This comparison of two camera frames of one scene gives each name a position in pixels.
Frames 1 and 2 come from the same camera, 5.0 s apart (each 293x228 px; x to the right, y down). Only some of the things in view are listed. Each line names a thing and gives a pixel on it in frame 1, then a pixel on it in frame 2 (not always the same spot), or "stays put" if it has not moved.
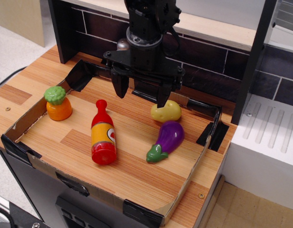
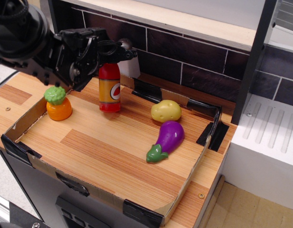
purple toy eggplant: (170, 137) stays put
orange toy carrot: (59, 108) stays put
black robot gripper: (144, 63) to (73, 56)
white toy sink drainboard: (263, 155) stays put
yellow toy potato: (171, 111) stays put
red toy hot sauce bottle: (104, 150) to (109, 88)
